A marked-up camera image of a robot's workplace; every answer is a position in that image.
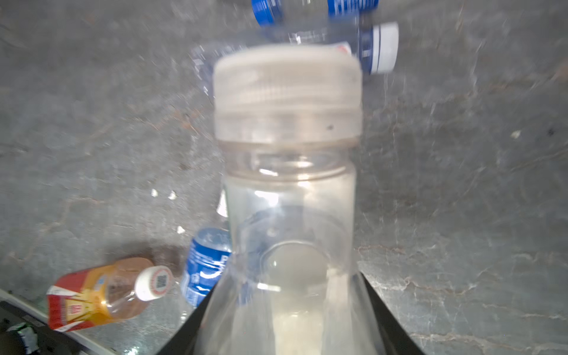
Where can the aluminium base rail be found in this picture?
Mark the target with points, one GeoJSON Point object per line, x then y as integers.
{"type": "Point", "coordinates": [24, 330]}

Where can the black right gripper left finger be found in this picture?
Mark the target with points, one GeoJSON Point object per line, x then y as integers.
{"type": "Point", "coordinates": [186, 340]}

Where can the small blue label bottle near bin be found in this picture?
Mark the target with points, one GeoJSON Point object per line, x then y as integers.
{"type": "Point", "coordinates": [277, 12]}

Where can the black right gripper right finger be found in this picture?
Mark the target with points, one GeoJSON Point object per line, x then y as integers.
{"type": "Point", "coordinates": [396, 340]}

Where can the clear bottle white cap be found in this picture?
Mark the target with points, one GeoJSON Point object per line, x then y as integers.
{"type": "Point", "coordinates": [286, 118]}

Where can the red yellow label bottle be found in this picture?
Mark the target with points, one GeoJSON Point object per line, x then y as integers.
{"type": "Point", "coordinates": [106, 294]}

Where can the Pocari Sweat bottle white cap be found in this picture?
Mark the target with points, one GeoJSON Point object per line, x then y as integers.
{"type": "Point", "coordinates": [208, 254]}

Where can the purple label Ganten bottle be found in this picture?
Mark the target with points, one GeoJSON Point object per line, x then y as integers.
{"type": "Point", "coordinates": [376, 47]}

